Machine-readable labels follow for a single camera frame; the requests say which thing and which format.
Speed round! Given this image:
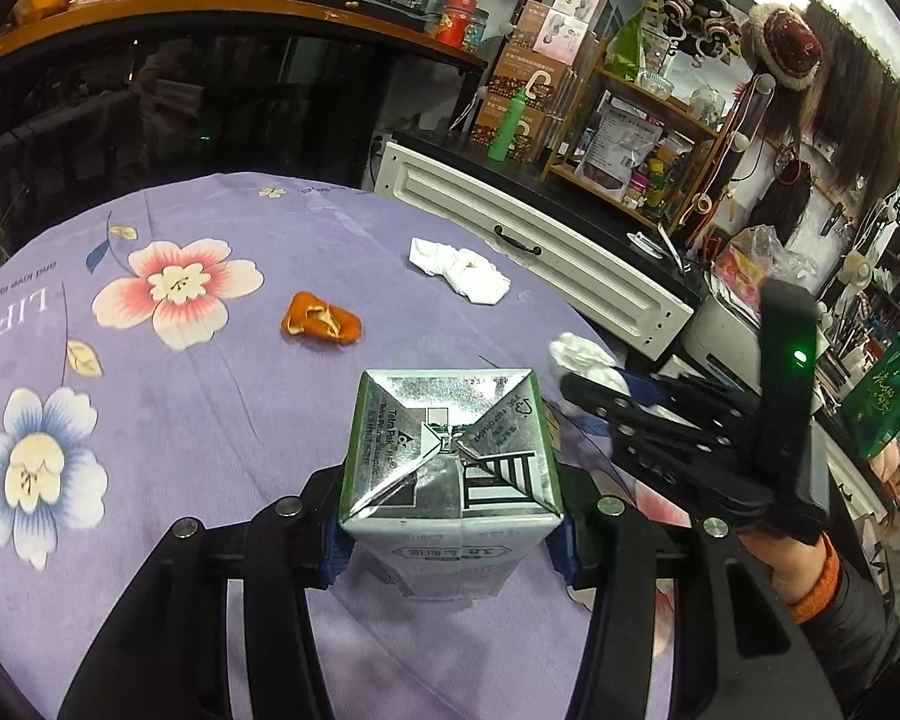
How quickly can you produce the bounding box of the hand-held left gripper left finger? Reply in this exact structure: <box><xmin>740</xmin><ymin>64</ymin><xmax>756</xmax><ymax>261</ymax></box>
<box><xmin>60</xmin><ymin>465</ymin><xmax>355</xmax><ymax>720</ymax></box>

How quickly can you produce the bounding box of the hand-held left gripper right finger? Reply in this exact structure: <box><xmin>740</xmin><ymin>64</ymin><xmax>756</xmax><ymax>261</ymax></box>
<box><xmin>551</xmin><ymin>465</ymin><xmax>845</xmax><ymax>720</ymax></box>

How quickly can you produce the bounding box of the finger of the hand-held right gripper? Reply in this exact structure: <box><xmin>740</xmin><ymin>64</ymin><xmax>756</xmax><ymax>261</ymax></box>
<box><xmin>561</xmin><ymin>373</ymin><xmax>721</xmax><ymax>460</ymax></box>
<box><xmin>619</xmin><ymin>371</ymin><xmax>760</xmax><ymax>433</ymax></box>

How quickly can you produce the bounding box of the white tissue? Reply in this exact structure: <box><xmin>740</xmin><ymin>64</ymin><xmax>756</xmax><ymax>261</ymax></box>
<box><xmin>549</xmin><ymin>331</ymin><xmax>635</xmax><ymax>421</ymax></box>
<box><xmin>409</xmin><ymin>237</ymin><xmax>512</xmax><ymax>307</ymax></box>

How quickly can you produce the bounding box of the white green milk carton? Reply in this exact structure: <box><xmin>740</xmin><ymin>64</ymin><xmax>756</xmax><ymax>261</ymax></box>
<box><xmin>337</xmin><ymin>367</ymin><xmax>567</xmax><ymax>602</ymax></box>

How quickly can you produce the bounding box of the person's right forearm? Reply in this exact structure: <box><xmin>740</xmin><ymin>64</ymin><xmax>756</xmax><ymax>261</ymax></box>
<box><xmin>784</xmin><ymin>532</ymin><xmax>900</xmax><ymax>720</ymax></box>

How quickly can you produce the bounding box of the person's right hand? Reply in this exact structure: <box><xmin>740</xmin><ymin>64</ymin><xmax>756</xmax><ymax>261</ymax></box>
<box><xmin>742</xmin><ymin>531</ymin><xmax>835</xmax><ymax>602</ymax></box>

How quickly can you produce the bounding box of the white grey printer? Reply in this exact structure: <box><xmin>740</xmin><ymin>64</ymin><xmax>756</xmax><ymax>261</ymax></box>
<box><xmin>679</xmin><ymin>289</ymin><xmax>767</xmax><ymax>385</ymax></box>

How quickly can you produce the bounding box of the green paper bag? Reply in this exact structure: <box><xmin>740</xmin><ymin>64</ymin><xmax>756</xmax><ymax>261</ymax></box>
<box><xmin>840</xmin><ymin>334</ymin><xmax>900</xmax><ymax>462</ymax></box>

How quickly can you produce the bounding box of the clear plastic bag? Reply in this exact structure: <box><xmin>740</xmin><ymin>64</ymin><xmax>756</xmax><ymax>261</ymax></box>
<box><xmin>716</xmin><ymin>225</ymin><xmax>820</xmax><ymax>302</ymax></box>

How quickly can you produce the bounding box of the white drawer cabinet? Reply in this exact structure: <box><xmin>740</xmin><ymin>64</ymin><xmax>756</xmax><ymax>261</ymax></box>
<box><xmin>375</xmin><ymin>139</ymin><xmax>695</xmax><ymax>361</ymax></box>

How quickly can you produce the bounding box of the purple floral tablecloth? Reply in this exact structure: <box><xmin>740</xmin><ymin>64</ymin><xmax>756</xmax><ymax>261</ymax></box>
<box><xmin>0</xmin><ymin>172</ymin><xmax>691</xmax><ymax>720</ymax></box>

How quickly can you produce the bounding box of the wooden shelf rack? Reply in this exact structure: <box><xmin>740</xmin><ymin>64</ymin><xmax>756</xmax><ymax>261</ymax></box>
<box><xmin>544</xmin><ymin>64</ymin><xmax>743</xmax><ymax>233</ymax></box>

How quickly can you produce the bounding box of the orange peel piece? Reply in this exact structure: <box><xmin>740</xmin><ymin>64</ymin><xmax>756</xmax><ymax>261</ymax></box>
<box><xmin>280</xmin><ymin>291</ymin><xmax>362</xmax><ymax>346</ymax></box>

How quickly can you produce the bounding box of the silver snack pouch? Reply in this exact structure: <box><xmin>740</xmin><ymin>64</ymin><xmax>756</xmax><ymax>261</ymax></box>
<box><xmin>581</xmin><ymin>97</ymin><xmax>665</xmax><ymax>193</ymax></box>

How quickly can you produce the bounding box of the glass jar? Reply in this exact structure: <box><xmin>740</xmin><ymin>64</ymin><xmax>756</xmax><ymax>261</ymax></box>
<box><xmin>686</xmin><ymin>86</ymin><xmax>725</xmax><ymax>128</ymax></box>

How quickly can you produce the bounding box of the green bottle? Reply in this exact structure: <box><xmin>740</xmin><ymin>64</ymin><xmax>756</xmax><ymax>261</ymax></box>
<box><xmin>487</xmin><ymin>86</ymin><xmax>530</xmax><ymax>163</ymax></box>

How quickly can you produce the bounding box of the hanging brown wig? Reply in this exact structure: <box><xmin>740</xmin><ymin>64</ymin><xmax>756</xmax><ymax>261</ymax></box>
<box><xmin>795</xmin><ymin>0</ymin><xmax>900</xmax><ymax>181</ymax></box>

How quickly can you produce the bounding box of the stack of brown boxes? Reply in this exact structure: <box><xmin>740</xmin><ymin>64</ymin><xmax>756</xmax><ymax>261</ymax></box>
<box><xmin>469</xmin><ymin>0</ymin><xmax>593</xmax><ymax>163</ymax></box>

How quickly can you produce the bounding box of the green packet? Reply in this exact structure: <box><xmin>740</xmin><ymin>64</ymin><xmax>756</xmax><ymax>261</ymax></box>
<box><xmin>604</xmin><ymin>7</ymin><xmax>650</xmax><ymax>88</ymax></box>

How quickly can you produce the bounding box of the dark red fur hat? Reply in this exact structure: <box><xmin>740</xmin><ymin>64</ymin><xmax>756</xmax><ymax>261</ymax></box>
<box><xmin>746</xmin><ymin>4</ymin><xmax>830</xmax><ymax>95</ymax></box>

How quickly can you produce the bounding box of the white pink box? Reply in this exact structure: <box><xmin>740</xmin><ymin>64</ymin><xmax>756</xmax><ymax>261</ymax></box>
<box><xmin>544</xmin><ymin>0</ymin><xmax>608</xmax><ymax>65</ymax></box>

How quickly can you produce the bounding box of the red tin can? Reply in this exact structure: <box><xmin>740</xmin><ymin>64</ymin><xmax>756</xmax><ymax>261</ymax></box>
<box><xmin>435</xmin><ymin>0</ymin><xmax>491</xmax><ymax>53</ymax></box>

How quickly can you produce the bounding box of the curved wooden counter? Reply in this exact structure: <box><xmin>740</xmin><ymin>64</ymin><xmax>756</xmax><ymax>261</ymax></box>
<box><xmin>0</xmin><ymin>0</ymin><xmax>490</xmax><ymax>91</ymax></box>

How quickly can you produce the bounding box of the bead bracelet display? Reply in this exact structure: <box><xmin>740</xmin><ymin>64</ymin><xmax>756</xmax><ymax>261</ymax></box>
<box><xmin>656</xmin><ymin>0</ymin><xmax>743</xmax><ymax>61</ymax></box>

